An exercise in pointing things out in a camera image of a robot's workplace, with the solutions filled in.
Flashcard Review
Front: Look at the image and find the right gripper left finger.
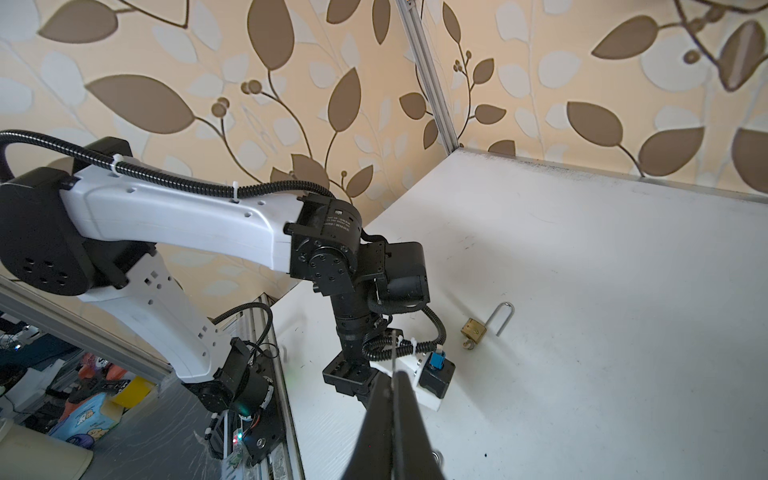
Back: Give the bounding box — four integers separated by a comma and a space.
342, 374, 393, 480

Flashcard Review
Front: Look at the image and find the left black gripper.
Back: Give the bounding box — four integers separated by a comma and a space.
322, 352, 382, 408

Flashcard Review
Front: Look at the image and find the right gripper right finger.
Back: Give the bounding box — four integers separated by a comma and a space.
392, 371, 444, 480

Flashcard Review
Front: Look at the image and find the brass padlock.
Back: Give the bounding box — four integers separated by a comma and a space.
461, 301, 516, 350

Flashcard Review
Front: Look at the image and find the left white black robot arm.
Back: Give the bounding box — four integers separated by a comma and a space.
1, 130, 452, 479

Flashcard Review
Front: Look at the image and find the colourful tissue pack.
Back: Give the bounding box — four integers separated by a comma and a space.
47, 393, 124, 450

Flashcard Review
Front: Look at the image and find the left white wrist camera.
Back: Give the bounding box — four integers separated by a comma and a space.
373, 352, 456, 412

